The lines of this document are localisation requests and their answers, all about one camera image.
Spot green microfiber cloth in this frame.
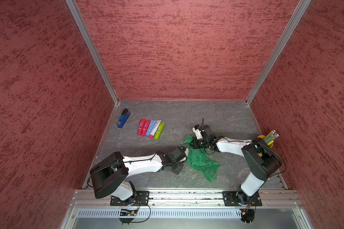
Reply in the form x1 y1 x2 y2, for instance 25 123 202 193
184 135 221 183

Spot lime green toothpaste tube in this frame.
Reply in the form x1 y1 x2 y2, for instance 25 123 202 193
154 123 165 139

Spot white tube pink cap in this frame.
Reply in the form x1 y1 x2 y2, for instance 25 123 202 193
149 120 161 138

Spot blue toothpaste tube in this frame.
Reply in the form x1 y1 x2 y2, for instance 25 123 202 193
146 119 156 136

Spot pink toothpaste tube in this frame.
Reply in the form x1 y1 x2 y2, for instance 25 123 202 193
141 120 151 136
137 119 146 135

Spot white tube orange cap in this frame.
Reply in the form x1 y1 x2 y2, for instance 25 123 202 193
184 148 189 157

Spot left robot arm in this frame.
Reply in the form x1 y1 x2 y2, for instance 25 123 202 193
89 146 189 204

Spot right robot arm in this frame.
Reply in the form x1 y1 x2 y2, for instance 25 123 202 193
190 125 284 206

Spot pencils in cup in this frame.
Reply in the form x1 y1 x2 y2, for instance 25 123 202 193
266 130 279 141

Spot yellow cup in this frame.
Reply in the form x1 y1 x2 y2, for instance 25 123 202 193
258 135 274 148

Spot blue stapler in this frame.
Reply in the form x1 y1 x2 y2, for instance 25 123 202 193
117 108 131 128

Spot right corner aluminium profile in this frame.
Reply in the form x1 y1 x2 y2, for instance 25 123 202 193
246 0 311 106

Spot corner aluminium profile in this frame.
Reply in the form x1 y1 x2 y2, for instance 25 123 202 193
66 0 119 106
246 0 311 106

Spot left corner aluminium profile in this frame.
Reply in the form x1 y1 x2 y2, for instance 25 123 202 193
66 0 119 106

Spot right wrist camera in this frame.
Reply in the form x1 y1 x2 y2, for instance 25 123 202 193
193 125 204 140

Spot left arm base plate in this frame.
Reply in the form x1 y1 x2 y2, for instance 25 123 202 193
110 191 150 206

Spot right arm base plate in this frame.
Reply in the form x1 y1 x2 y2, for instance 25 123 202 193
222 191 262 207

